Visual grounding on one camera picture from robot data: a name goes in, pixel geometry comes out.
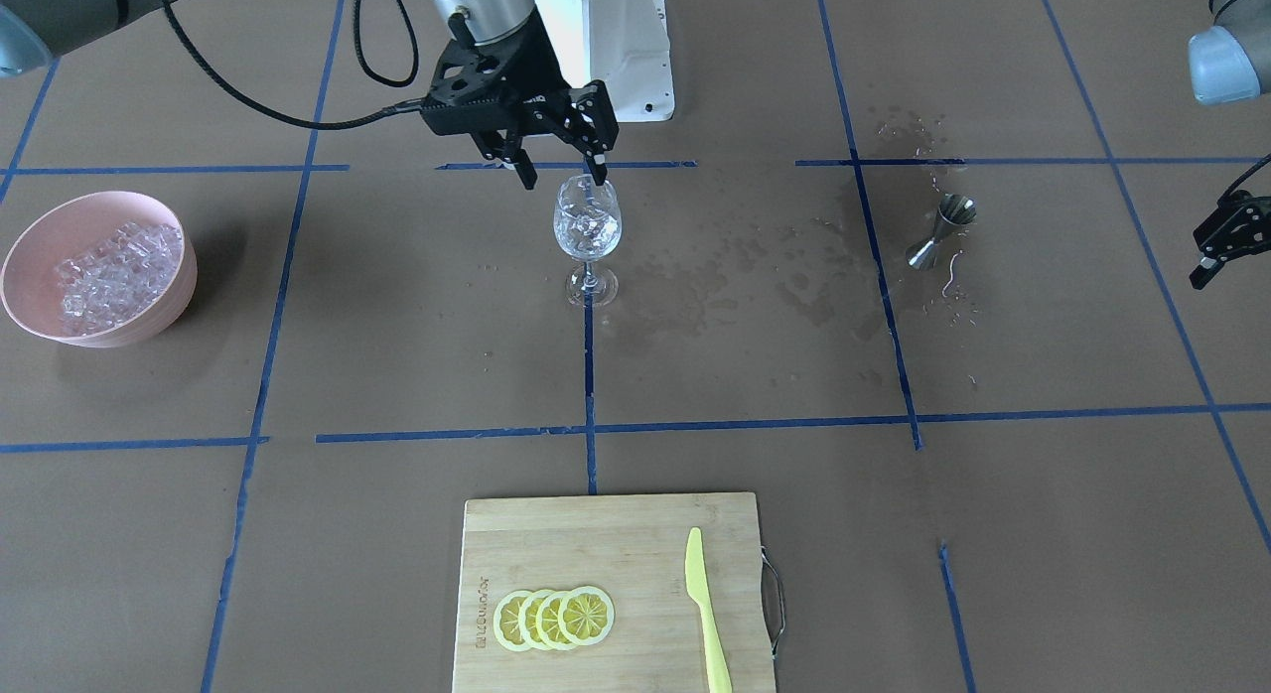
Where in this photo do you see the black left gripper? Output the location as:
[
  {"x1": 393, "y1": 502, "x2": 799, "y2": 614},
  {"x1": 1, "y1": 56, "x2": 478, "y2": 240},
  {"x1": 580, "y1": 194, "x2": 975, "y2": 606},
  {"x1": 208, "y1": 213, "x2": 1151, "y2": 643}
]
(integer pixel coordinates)
[{"x1": 1190, "y1": 189, "x2": 1270, "y2": 290}]

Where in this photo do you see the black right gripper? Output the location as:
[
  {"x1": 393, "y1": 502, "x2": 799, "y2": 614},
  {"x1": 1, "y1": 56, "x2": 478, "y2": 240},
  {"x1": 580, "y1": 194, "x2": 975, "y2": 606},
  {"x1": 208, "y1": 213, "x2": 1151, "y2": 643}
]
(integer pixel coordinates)
[{"x1": 474, "y1": 23, "x2": 622, "y2": 191}]

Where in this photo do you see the clear ice cube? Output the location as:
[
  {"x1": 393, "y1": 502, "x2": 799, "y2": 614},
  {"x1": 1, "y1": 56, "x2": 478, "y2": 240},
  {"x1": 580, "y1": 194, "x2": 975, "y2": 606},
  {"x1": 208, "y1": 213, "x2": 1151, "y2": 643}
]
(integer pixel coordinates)
[{"x1": 566, "y1": 205, "x2": 613, "y2": 240}]

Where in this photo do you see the steel double jigger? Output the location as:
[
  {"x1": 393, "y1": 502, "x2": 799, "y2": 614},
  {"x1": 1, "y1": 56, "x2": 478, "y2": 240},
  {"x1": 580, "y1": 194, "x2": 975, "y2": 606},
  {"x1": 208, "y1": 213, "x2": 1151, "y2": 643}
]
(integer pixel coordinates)
[{"x1": 905, "y1": 195, "x2": 979, "y2": 271}]

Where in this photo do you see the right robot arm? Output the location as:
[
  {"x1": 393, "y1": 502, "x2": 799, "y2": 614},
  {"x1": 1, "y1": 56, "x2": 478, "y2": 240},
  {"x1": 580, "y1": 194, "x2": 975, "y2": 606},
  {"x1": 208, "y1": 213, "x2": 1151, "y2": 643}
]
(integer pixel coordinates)
[{"x1": 1, "y1": 0, "x2": 619, "y2": 188}]

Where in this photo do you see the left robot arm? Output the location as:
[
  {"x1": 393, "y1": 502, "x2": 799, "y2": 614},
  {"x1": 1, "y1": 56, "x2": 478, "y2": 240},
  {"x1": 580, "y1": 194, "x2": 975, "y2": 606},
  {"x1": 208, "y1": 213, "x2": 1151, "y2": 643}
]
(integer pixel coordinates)
[{"x1": 1188, "y1": 0, "x2": 1270, "y2": 290}]

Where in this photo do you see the clear wine glass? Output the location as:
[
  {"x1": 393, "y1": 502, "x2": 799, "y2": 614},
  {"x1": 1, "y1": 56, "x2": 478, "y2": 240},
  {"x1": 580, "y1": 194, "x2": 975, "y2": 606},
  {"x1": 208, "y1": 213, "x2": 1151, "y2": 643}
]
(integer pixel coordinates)
[{"x1": 552, "y1": 173, "x2": 623, "y2": 308}]

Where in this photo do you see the clear ice cubes pile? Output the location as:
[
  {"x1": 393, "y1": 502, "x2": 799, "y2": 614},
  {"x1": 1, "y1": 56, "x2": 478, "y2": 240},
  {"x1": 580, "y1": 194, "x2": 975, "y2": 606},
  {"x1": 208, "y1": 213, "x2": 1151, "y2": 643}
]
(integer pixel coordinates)
[{"x1": 53, "y1": 221, "x2": 186, "y2": 337}]

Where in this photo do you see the wooden cutting board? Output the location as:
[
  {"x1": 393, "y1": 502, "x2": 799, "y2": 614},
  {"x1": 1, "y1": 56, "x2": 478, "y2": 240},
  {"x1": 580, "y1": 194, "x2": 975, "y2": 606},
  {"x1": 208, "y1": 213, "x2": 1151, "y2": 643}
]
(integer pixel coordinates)
[{"x1": 451, "y1": 492, "x2": 777, "y2": 692}]

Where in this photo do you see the pink bowl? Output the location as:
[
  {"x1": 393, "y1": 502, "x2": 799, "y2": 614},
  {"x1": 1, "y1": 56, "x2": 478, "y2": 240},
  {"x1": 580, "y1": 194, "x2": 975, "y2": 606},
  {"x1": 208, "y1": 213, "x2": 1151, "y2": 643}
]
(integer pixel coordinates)
[{"x1": 3, "y1": 191, "x2": 197, "y2": 348}]

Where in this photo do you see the yellow plastic knife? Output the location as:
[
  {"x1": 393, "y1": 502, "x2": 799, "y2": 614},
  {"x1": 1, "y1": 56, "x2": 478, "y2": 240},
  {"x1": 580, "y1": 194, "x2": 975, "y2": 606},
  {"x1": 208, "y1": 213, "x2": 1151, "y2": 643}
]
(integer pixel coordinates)
[{"x1": 683, "y1": 526, "x2": 733, "y2": 692}]

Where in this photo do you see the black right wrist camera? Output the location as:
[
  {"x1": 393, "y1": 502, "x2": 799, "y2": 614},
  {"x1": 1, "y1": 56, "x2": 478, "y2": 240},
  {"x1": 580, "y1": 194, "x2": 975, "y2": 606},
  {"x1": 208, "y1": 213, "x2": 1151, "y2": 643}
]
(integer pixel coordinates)
[{"x1": 421, "y1": 39, "x2": 527, "y2": 135}]

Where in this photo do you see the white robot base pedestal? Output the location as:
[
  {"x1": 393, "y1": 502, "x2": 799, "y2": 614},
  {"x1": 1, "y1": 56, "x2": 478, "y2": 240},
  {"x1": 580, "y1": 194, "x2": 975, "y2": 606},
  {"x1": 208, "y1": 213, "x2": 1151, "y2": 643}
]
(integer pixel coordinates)
[{"x1": 534, "y1": 0, "x2": 676, "y2": 125}]

